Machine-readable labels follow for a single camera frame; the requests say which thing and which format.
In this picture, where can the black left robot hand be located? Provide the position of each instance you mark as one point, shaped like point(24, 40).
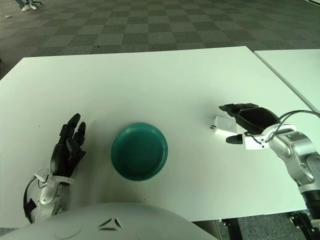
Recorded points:
point(60, 160)

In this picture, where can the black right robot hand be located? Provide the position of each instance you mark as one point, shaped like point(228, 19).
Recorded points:
point(257, 118)

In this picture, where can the white charger block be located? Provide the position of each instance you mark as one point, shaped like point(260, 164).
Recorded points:
point(225, 126)

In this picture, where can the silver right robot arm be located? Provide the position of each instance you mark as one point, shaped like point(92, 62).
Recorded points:
point(295, 155)

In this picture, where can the green round plate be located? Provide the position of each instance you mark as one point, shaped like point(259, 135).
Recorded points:
point(140, 152)

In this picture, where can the white neighbouring table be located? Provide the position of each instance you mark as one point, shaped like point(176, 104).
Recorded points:
point(295, 67)

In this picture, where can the grey robot torso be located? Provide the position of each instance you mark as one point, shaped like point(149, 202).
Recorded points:
point(150, 220)

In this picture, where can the person legs white sneakers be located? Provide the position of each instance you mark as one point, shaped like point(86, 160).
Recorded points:
point(25, 8)

